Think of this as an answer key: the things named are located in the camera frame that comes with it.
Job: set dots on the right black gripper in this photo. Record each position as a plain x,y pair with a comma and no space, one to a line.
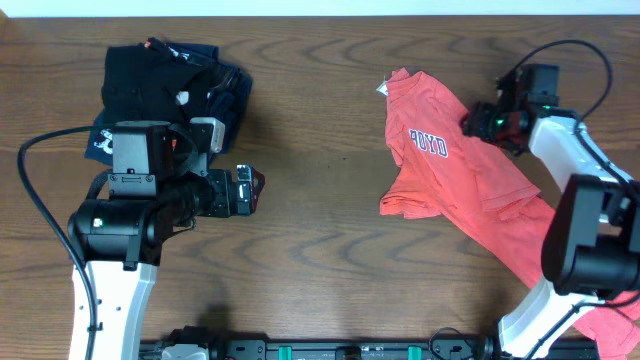
477,117

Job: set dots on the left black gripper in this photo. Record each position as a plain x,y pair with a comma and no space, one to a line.
243,190

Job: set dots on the red t-shirt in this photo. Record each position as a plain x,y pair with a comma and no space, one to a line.
472,183

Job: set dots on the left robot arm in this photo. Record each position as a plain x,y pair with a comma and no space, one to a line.
160,183

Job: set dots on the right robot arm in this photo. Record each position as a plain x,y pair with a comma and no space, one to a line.
590,254

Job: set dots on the navy printed folded shirt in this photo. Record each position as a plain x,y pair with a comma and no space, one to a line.
227,97

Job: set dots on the black folded garment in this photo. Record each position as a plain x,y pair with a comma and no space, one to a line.
155,81

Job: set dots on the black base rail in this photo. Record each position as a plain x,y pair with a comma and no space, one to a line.
203,343

